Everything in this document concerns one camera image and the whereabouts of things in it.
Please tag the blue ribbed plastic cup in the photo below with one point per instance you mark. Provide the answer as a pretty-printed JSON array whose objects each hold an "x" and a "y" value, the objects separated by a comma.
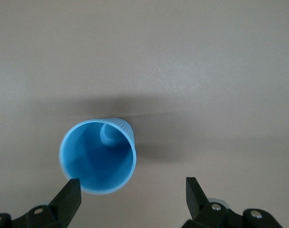
[{"x": 99, "y": 156}]

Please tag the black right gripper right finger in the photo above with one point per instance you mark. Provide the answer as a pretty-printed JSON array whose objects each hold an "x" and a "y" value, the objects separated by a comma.
[{"x": 201, "y": 204}]

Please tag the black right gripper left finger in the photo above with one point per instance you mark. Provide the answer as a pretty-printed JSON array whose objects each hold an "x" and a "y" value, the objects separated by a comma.
[{"x": 68, "y": 204}]

